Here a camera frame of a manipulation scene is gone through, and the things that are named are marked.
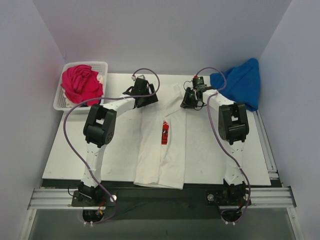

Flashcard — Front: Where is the blue t-shirt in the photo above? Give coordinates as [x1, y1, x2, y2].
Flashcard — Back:
[210, 58, 261, 112]

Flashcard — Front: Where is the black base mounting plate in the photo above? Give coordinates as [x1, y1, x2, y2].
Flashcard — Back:
[42, 179, 251, 223]

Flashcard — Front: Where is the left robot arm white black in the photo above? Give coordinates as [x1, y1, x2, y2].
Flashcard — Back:
[78, 75, 158, 206]

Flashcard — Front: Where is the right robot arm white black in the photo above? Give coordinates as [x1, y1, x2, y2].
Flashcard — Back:
[180, 76, 250, 204]

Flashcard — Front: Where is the white t-shirt red print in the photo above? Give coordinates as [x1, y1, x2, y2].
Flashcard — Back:
[133, 84, 187, 190]

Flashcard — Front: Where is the red pink t-shirt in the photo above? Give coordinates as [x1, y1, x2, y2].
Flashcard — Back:
[60, 64, 103, 104]

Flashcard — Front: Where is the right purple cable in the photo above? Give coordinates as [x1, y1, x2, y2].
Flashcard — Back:
[193, 66, 251, 225]

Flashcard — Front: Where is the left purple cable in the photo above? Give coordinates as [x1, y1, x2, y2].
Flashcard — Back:
[63, 67, 161, 225]

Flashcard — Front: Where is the purple cable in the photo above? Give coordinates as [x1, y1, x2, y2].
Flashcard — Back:
[63, 67, 161, 225]
[193, 66, 251, 225]

